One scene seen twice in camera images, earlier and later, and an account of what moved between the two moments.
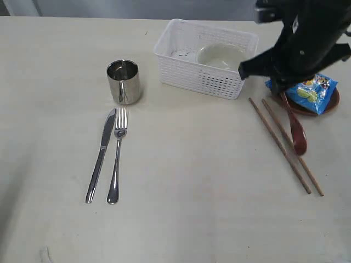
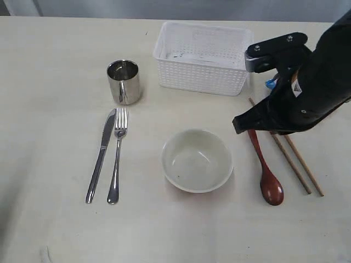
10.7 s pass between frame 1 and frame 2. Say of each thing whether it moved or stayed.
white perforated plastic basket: stayed
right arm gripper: moved
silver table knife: stayed
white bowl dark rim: moved
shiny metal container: stayed
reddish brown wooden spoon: moved
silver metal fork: stayed
